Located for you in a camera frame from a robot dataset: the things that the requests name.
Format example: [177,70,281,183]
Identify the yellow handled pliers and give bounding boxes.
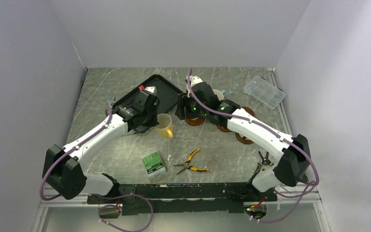
[173,147,211,176]

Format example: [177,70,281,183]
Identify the black handled cutters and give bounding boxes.
[254,151,273,176]

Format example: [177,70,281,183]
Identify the yellow mug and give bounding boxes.
[155,114,174,139]

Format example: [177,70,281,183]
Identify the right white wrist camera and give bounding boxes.
[186,76,203,89]

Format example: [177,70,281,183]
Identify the clear plastic organizer box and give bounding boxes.
[243,75,286,109]

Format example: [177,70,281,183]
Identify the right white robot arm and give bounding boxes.
[175,81,310,201]

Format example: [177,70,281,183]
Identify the brown wooden coaster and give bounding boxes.
[241,106,256,117]
[217,125,231,132]
[185,117,205,126]
[235,133,254,145]

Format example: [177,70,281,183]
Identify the black plastic tray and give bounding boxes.
[114,74,182,133]

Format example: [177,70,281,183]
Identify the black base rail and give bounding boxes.
[87,182,277,216]

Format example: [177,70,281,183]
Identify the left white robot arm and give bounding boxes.
[40,86,159,203]

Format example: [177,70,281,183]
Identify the blue mug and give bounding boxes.
[213,89,224,101]

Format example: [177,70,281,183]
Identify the green screw bit box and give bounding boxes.
[141,151,166,179]

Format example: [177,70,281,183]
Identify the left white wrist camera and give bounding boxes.
[138,85,157,95]

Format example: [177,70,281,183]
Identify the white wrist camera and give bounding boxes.
[186,76,203,89]
[138,85,157,95]

